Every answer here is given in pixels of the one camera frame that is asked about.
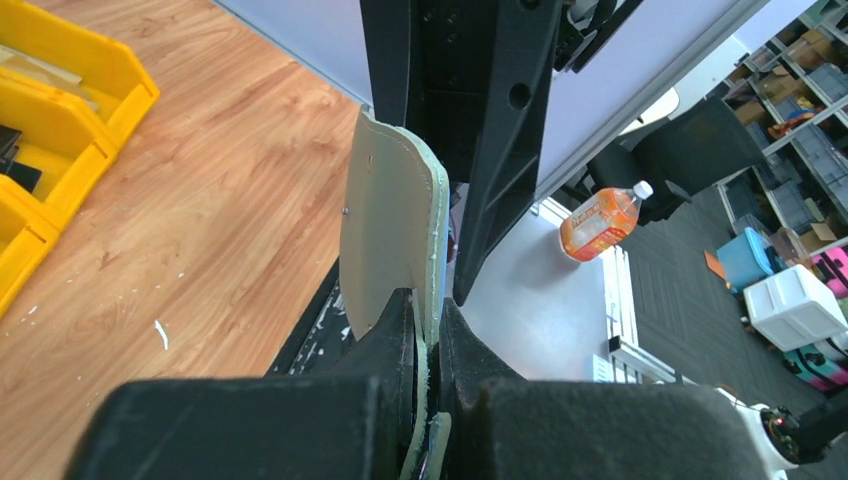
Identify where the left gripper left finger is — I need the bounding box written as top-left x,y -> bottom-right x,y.
64,289 -> 416,479

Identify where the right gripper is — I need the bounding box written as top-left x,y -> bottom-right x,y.
359,0 -> 562,305

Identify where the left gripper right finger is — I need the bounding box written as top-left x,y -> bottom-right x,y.
439,300 -> 767,479

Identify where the green card holder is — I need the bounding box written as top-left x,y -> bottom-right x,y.
339,108 -> 449,479

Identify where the black cards stack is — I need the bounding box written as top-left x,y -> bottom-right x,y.
1,125 -> 42,193

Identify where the gold cards stack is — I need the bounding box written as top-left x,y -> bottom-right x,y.
1,45 -> 99,112

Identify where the orange drink bottle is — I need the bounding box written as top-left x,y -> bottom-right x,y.
559,181 -> 654,263

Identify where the black office chair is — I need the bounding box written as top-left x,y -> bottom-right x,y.
588,98 -> 767,225

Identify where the white storage box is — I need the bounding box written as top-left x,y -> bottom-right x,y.
743,265 -> 847,352

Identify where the yellow three-compartment bin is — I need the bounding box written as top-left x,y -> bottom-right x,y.
1,1 -> 160,309

